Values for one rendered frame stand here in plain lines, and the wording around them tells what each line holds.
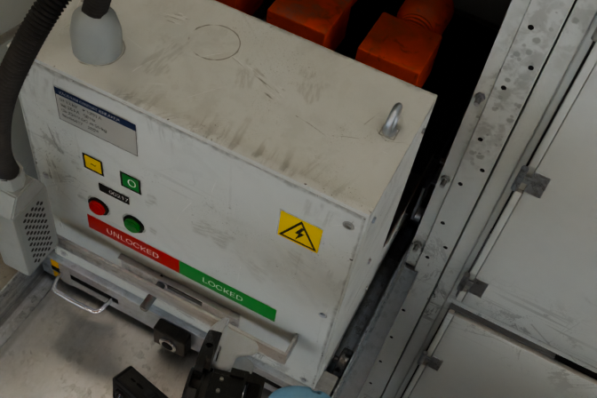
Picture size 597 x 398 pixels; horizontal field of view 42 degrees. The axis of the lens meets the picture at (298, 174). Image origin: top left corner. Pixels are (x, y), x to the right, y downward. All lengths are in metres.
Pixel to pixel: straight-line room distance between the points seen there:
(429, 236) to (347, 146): 0.52
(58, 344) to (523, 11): 0.90
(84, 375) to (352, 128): 0.66
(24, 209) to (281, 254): 0.35
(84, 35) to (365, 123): 0.35
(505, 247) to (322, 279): 0.43
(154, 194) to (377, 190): 0.32
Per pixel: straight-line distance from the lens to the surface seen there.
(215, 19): 1.06
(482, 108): 1.17
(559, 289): 1.38
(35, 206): 1.13
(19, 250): 1.16
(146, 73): 0.98
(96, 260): 1.21
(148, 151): 0.99
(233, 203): 0.97
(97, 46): 0.98
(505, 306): 1.46
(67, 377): 1.36
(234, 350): 0.91
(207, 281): 1.15
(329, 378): 1.28
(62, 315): 1.42
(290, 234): 0.96
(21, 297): 1.44
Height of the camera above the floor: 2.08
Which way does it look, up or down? 51 degrees down
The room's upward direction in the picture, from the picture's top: 10 degrees clockwise
